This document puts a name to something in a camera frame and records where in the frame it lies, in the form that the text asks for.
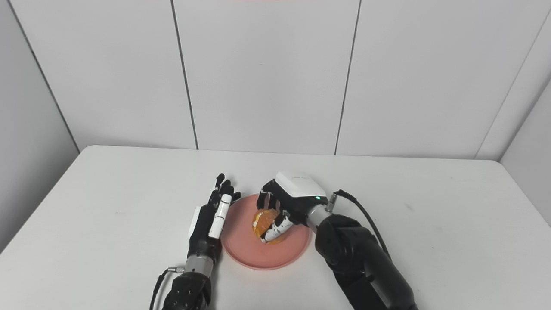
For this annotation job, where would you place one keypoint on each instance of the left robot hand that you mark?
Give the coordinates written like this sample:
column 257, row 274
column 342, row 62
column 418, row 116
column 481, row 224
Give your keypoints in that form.
column 211, row 224

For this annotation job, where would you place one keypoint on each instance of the pink plate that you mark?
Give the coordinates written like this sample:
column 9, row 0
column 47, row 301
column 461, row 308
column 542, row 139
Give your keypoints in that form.
column 267, row 254

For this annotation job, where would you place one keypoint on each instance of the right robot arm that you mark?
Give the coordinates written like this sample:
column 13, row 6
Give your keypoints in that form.
column 357, row 262

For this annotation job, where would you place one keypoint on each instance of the cream puff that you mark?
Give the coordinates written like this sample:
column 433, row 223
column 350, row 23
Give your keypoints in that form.
column 264, row 224

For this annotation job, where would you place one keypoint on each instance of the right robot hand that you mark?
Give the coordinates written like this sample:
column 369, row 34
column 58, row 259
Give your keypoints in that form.
column 292, row 202

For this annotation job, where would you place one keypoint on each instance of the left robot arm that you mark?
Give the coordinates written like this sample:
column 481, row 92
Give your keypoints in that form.
column 189, row 284

